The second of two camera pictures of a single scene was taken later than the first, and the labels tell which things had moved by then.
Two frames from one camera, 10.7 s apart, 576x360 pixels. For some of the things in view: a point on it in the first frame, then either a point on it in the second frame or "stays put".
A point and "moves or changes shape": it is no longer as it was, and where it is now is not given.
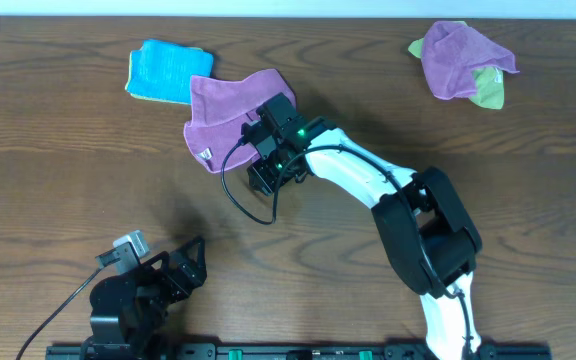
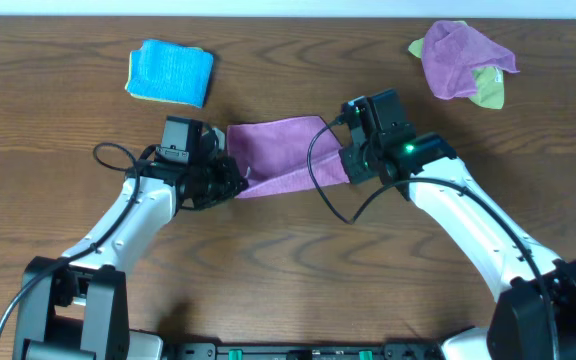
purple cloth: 219,109 moves or changes shape
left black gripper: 170,271 → 236,182
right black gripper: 264,183 → 348,157
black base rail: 294,352 stays put
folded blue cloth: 162,70 stays put
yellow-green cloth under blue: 148,98 stays put
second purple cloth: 451,53 stays put
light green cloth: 489,81 stays put
